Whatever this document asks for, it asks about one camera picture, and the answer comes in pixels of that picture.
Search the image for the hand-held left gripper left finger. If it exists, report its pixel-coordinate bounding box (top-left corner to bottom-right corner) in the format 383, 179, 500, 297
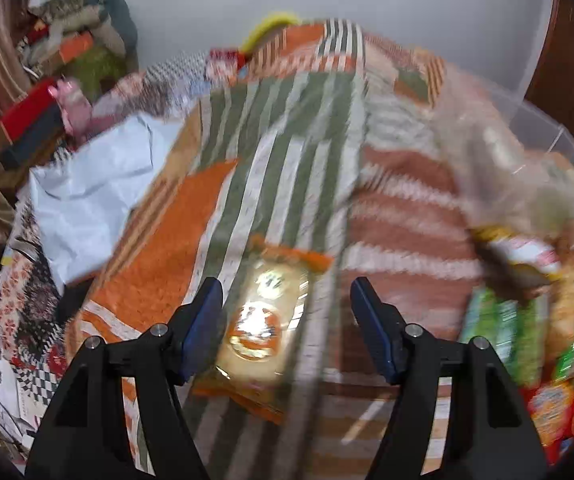
24, 276, 225, 480

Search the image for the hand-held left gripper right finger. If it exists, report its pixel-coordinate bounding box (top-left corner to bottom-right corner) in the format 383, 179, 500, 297
349, 276, 550, 480

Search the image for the orange-edged cracker packet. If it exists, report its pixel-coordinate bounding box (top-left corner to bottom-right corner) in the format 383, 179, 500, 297
192, 235, 335, 423

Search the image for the clear plastic storage bin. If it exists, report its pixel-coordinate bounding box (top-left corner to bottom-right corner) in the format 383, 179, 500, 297
434, 72, 574, 466

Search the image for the green snack packet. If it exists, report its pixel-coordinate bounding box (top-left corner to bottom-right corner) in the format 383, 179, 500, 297
460, 285, 543, 388

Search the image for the white and yellow snack packet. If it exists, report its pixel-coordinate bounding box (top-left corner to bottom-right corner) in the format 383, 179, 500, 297
472, 225, 563, 301

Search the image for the floral patchwork blanket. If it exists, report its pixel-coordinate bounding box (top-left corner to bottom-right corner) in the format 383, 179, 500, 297
0, 50, 218, 461

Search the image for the white sheet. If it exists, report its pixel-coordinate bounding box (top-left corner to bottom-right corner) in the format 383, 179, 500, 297
29, 114, 183, 286

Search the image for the striped orange green quilt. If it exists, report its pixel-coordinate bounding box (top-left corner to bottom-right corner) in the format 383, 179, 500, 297
64, 17, 518, 480

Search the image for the red snack packet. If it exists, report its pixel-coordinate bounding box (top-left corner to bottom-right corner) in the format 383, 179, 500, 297
524, 382, 574, 466

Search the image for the clear cracker bag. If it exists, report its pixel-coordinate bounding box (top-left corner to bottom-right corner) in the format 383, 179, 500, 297
440, 80, 574, 241

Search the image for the wooden side table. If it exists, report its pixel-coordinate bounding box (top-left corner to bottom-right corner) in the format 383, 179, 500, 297
0, 135, 70, 193

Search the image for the dark grey box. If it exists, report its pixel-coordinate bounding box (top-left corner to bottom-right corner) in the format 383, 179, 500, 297
0, 110, 68, 171

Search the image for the pink toy figure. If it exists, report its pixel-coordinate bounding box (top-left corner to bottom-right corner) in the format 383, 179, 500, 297
49, 77, 95, 138

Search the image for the red box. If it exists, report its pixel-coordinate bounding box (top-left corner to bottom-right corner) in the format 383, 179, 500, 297
0, 80, 62, 143

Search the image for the green box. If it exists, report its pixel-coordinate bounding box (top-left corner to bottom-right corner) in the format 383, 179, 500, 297
69, 46, 128, 97

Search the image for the yellow foam tube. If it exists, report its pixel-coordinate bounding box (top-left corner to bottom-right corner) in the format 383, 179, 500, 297
239, 12, 302, 55

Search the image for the orange cardboard box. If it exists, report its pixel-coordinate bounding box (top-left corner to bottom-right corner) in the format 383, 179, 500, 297
59, 30, 95, 62

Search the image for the brown wooden door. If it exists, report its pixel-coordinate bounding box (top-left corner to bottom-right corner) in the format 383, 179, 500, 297
524, 0, 574, 148

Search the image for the pile of patterned cushions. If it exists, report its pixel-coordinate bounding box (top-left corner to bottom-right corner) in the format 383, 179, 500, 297
27, 0, 128, 58

